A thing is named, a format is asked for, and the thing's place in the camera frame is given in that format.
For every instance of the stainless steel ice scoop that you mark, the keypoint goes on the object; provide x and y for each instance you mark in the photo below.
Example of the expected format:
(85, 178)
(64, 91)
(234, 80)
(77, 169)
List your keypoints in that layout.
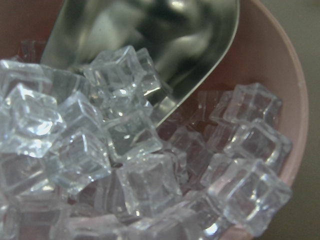
(186, 39)

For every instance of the pile of clear ice cubes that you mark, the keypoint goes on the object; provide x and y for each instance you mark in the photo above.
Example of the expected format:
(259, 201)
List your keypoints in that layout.
(81, 160)

